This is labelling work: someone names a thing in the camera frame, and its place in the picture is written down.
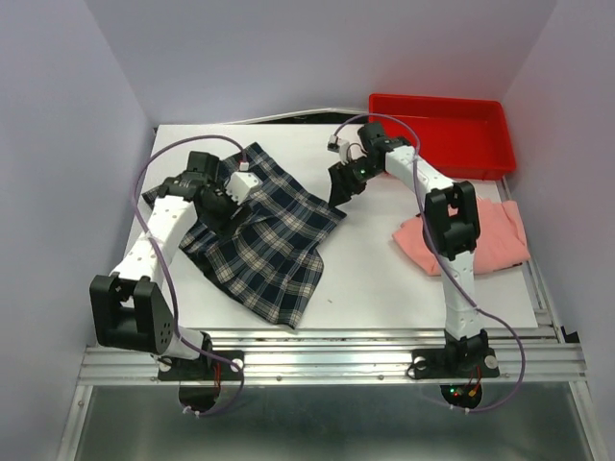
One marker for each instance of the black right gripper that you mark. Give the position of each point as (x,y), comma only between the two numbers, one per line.
(341,184)

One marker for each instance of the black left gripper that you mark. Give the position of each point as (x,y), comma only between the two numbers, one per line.
(225,227)

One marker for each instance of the navy plaid skirt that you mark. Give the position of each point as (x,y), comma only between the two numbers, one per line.
(271,265)

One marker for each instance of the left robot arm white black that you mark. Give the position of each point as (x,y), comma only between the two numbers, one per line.
(129,309)

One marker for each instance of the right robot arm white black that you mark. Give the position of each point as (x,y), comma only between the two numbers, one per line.
(449,213)

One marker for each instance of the red plastic bin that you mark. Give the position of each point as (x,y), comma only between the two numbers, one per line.
(461,138)

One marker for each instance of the pink folded skirt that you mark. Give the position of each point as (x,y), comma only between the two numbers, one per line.
(502,243)

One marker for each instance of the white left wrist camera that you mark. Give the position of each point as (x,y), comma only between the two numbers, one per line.
(241,186)

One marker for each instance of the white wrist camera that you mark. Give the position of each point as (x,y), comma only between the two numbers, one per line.
(341,147)
(241,186)

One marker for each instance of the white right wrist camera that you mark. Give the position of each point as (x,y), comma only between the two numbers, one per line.
(341,147)

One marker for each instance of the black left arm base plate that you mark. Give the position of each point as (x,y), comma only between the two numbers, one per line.
(200,382)

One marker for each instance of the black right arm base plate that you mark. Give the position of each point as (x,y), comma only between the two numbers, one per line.
(460,377)

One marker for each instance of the aluminium rail frame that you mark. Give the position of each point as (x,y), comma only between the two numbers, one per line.
(336,388)

